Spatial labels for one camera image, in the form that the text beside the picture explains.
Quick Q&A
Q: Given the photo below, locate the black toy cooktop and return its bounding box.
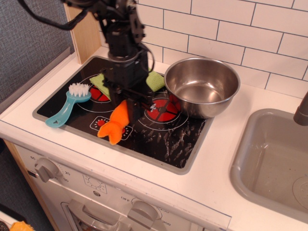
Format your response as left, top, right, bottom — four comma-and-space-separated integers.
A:
33, 56, 212, 174

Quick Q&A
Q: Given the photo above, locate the orange plush toy fish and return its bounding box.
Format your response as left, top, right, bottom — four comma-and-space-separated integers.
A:
97, 100, 129, 145

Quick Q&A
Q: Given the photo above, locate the stainless steel bowl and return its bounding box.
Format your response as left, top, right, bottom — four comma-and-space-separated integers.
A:
164, 57, 241, 119

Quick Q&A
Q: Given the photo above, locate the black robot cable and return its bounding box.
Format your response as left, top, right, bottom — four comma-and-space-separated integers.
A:
16, 0, 90, 31

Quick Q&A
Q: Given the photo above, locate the grey oven dial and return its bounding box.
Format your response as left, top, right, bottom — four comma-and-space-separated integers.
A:
34, 158, 59, 182
128, 201, 158, 229

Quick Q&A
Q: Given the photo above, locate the orange black object on floor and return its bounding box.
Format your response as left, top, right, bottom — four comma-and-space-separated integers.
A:
0, 221, 34, 231

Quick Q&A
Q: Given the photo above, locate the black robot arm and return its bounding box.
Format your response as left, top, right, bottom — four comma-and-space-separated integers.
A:
64, 0, 154, 123

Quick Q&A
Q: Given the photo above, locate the right grey oven dial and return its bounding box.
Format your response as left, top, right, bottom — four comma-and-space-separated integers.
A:
128, 201, 158, 229

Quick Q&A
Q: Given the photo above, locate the grey faucet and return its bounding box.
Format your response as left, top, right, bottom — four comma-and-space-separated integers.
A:
293, 92, 308, 126

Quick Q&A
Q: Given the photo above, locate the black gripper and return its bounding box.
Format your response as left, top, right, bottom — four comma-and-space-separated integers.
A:
102, 51, 154, 124

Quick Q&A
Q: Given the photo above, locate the left grey oven dial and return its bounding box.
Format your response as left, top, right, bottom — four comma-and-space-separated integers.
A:
34, 158, 59, 182

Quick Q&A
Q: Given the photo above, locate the left red cooktop knob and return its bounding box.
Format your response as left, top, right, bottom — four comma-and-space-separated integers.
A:
97, 120, 105, 127

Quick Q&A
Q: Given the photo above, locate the blue dish brush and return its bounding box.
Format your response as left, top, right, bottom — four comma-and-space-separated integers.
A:
45, 83, 91, 128

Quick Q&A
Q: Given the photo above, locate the grey oven door handle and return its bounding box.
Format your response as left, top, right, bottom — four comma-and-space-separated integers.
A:
67, 200, 130, 231

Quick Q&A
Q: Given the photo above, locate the grey plastic sink basin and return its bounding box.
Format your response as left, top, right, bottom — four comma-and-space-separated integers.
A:
230, 108, 308, 223

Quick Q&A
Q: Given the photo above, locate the wooden side post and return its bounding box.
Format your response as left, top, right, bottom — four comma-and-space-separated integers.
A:
71, 13, 101, 64

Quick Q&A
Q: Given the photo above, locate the green folded cloth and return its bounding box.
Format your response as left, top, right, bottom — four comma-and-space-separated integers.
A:
90, 71, 165, 100

